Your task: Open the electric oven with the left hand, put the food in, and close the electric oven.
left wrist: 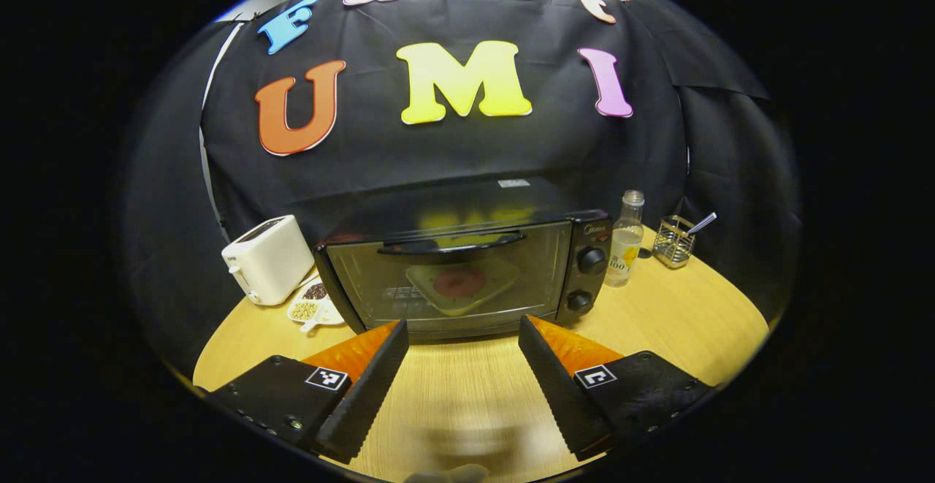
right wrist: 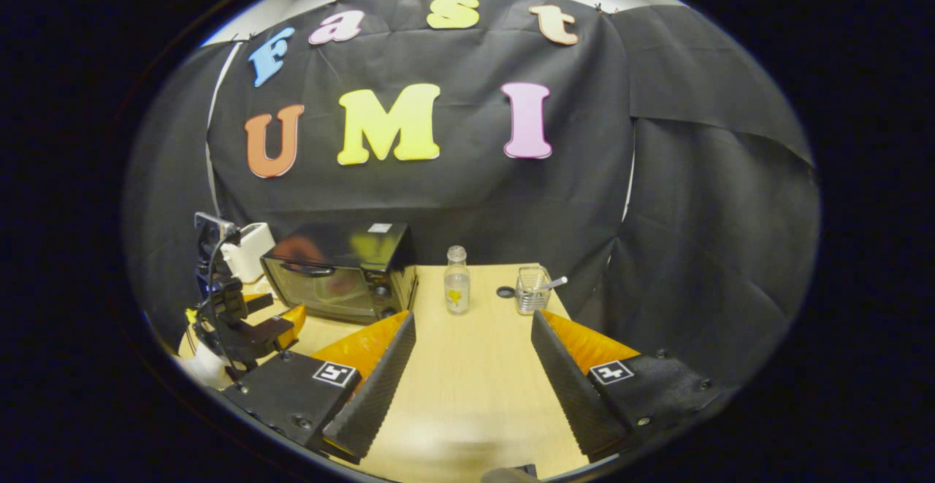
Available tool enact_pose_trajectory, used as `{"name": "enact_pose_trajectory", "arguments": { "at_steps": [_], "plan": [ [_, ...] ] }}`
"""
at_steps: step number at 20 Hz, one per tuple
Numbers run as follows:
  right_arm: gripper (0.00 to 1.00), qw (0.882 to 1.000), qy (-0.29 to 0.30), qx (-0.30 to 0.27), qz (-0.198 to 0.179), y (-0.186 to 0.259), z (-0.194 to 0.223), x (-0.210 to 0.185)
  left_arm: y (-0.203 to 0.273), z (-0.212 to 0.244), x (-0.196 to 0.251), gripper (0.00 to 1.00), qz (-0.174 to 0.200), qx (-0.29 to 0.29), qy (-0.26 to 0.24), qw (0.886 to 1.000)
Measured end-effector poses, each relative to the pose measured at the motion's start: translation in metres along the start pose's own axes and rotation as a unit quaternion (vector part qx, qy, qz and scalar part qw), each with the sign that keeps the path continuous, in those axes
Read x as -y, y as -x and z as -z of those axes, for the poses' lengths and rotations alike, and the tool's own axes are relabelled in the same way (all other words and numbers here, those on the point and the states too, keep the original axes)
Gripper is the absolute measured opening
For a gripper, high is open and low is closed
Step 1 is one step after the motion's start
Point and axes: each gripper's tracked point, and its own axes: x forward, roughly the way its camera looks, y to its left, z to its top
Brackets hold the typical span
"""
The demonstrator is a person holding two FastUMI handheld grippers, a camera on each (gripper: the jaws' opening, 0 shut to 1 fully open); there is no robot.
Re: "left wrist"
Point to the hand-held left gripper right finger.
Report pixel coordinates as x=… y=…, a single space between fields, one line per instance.
x=555 y=388

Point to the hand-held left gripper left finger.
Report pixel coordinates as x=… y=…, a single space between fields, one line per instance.
x=365 y=399

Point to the cream plate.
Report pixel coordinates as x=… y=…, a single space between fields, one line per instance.
x=504 y=278

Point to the black electric oven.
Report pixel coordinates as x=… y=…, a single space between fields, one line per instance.
x=350 y=278

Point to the round pink food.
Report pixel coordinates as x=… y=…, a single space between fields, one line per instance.
x=459 y=283

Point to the white divided dish of grains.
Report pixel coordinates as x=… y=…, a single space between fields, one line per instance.
x=307 y=311

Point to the clear glass bottle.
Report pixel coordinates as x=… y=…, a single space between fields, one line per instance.
x=624 y=249

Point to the white toaster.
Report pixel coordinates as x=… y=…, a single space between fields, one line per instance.
x=270 y=260

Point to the metal spoon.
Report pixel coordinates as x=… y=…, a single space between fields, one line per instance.
x=705 y=221

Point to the black backdrop cloth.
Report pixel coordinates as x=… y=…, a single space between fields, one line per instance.
x=453 y=147

